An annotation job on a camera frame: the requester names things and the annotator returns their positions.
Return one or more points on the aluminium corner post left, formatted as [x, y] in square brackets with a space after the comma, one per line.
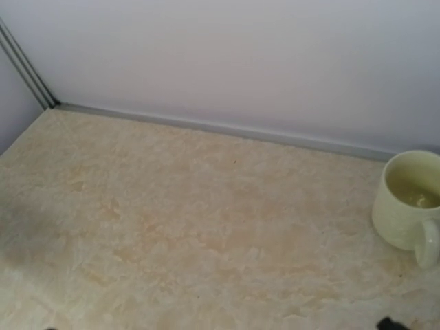
[35, 83]

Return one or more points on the cream ceramic mug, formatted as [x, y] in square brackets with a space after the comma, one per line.
[406, 208]

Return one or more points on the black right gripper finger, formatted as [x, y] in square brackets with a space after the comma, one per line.
[150, 323]

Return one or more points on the aluminium back wall rail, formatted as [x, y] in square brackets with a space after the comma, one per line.
[276, 138]

